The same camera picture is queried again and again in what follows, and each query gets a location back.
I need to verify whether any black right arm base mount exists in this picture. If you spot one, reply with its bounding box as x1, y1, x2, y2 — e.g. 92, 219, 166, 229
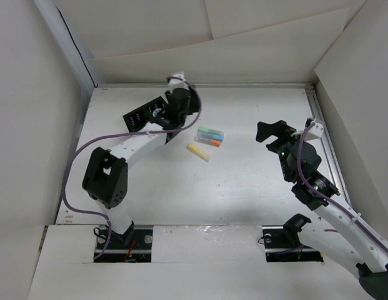
257, 214, 324, 263

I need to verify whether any aluminium rail right edge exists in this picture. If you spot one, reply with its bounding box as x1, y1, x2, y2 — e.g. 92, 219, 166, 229
305, 84, 352, 205

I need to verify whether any aluminium rail edge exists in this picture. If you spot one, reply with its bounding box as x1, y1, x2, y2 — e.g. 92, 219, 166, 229
97, 82, 314, 90
305, 84, 352, 205

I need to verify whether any blue highlighter marker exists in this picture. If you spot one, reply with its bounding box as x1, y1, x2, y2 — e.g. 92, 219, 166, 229
197, 132, 224, 141

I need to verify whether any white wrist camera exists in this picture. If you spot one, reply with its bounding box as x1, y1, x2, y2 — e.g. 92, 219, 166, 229
167, 71, 187, 92
304, 117, 324, 141

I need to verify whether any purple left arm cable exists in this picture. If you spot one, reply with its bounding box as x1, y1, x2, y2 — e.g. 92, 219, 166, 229
61, 74, 203, 260

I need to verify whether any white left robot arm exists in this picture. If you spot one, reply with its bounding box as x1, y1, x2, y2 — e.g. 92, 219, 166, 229
82, 87, 200, 248

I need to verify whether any yellow highlighter marker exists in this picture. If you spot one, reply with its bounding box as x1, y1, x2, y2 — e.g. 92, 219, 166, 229
186, 144, 211, 162

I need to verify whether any aluminium rail back edge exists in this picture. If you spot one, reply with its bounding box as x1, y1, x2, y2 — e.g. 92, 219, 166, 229
97, 82, 314, 90

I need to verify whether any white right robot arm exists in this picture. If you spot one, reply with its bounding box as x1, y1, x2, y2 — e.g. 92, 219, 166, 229
256, 118, 388, 299

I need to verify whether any green highlighter marker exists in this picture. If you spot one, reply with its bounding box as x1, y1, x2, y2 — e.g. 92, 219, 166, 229
198, 126, 224, 136

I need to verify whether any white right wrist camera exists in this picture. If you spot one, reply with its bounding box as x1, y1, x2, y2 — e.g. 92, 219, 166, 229
304, 117, 324, 141

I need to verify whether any orange highlighter marker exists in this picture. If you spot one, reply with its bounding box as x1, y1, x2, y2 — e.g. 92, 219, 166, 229
194, 136, 221, 147

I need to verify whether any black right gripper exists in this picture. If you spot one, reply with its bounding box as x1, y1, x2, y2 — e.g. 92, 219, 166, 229
256, 120, 312, 182

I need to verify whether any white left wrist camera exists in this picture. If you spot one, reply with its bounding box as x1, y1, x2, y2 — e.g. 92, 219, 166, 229
167, 71, 187, 92

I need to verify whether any black two-compartment organizer box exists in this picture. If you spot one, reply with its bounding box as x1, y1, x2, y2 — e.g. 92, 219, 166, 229
123, 96, 181, 133

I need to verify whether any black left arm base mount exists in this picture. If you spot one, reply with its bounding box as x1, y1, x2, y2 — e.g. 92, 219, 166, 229
93, 226, 154, 263

